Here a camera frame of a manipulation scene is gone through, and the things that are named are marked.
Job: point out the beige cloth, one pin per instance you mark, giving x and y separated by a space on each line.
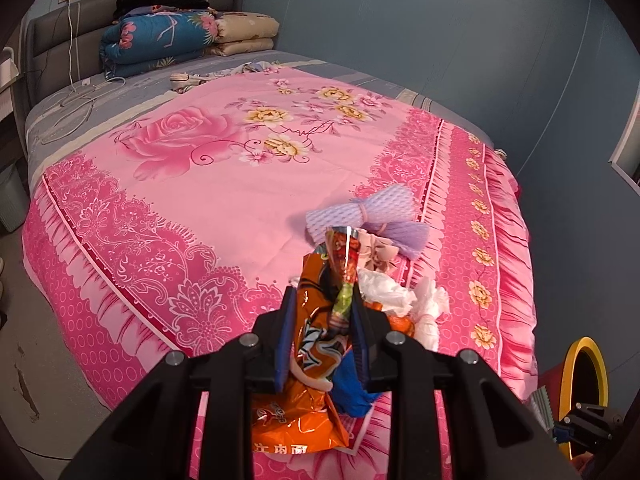
376 253

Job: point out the white tissue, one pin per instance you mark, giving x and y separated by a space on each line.
427 309
379 288

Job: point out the yellow rimmed black trash bin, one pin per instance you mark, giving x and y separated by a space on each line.
580 379

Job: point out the pink floral quilt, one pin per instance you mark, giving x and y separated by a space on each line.
180 220

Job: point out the orange snack wrapper bag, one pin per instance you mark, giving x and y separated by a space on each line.
302 417

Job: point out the light green waste bin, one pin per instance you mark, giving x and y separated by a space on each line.
14 201

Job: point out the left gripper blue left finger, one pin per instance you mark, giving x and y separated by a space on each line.
283 332

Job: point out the beige folded quilt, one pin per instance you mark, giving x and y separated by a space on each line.
243 32

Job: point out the blue floral folded quilt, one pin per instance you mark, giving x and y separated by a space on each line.
144 42

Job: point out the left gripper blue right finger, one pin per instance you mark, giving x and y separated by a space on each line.
360 348

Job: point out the purple foam net bundle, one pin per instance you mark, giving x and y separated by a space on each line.
392 204
410 237

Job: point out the small cloth item on bed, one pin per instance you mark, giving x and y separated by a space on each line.
183 82

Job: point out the window with white frame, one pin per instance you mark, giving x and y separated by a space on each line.
625 158

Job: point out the orange peel piece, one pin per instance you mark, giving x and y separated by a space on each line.
401 324

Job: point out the grey upholstered headboard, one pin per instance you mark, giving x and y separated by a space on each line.
63 45

